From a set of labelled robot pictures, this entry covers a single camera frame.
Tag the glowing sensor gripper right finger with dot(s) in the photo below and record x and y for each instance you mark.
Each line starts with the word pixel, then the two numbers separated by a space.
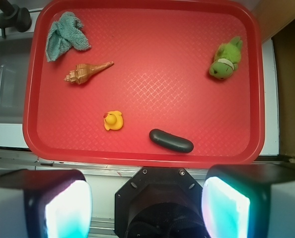
pixel 250 201

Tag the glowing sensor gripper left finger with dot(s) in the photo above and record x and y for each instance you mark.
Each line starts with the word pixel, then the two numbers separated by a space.
pixel 44 204

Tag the green plush animal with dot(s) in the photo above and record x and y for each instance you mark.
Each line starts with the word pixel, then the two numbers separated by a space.
pixel 226 59

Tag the dark green cucumber toy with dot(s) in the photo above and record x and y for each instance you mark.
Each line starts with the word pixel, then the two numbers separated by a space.
pixel 170 141

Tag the yellow rubber duck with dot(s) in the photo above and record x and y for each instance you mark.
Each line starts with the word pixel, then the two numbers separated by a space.
pixel 113 120

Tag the red plastic tray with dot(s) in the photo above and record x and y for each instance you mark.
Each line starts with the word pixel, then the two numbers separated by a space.
pixel 162 51

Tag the brown spiral seashell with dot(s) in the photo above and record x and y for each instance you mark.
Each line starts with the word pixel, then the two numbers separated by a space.
pixel 84 71

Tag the grey sink basin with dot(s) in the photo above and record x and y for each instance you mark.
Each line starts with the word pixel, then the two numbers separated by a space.
pixel 14 61

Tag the brown cardboard box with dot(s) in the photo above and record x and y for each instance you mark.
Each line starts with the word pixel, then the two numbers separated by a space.
pixel 284 47

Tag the teal knitted cloth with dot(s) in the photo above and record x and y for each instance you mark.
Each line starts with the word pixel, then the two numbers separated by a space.
pixel 64 34

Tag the black faucet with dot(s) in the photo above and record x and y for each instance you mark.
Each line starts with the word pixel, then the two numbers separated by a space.
pixel 14 16

